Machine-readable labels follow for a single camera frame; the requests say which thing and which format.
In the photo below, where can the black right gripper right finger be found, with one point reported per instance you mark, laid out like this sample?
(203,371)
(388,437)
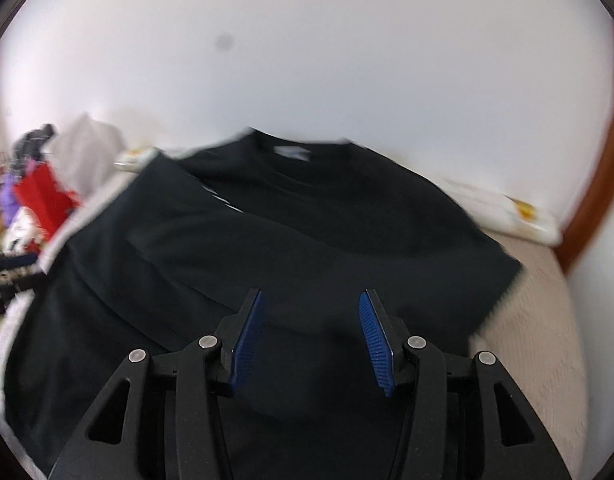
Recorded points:
(464,418)

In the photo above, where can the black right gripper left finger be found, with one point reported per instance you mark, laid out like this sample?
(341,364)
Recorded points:
(158,417)

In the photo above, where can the black sweatshirt with white print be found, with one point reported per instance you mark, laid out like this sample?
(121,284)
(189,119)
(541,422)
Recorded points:
(311,226)

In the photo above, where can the purple cloth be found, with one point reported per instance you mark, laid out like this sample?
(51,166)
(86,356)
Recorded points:
(9,204)

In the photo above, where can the striped beige quilted bedspread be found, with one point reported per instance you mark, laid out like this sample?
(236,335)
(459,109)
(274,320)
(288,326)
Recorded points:
(533,330)

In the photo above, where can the red bag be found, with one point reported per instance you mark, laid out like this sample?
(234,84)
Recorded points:
(51,205)

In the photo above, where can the dark checkered cloth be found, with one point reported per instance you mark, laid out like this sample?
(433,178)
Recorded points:
(29,147)

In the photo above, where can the white cloth on pile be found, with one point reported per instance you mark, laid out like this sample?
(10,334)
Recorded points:
(83,156)

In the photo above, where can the white rolled mat with pattern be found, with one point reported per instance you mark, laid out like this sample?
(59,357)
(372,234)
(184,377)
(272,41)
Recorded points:
(491,211)

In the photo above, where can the brown wooden door frame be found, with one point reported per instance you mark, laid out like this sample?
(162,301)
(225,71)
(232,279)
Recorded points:
(593,207)

